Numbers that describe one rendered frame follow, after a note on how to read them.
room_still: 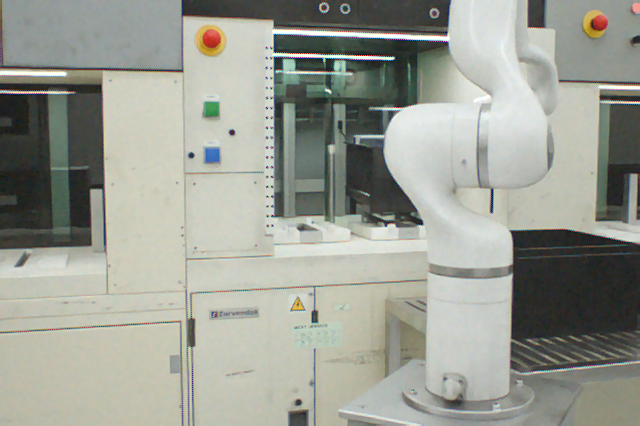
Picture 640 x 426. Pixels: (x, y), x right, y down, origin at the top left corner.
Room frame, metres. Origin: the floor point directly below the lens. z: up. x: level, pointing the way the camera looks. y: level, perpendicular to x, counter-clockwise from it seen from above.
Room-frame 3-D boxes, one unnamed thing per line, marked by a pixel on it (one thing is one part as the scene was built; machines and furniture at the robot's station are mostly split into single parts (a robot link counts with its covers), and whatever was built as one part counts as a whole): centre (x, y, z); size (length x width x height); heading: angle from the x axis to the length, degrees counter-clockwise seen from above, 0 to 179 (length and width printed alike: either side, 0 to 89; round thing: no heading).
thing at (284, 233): (2.02, 0.05, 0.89); 0.22 x 0.21 x 0.04; 16
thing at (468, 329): (1.06, -0.22, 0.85); 0.19 x 0.19 x 0.18
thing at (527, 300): (1.54, -0.46, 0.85); 0.28 x 0.28 x 0.17; 14
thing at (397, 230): (2.09, -0.21, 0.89); 0.22 x 0.21 x 0.04; 16
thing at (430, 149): (1.07, -0.18, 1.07); 0.19 x 0.12 x 0.24; 71
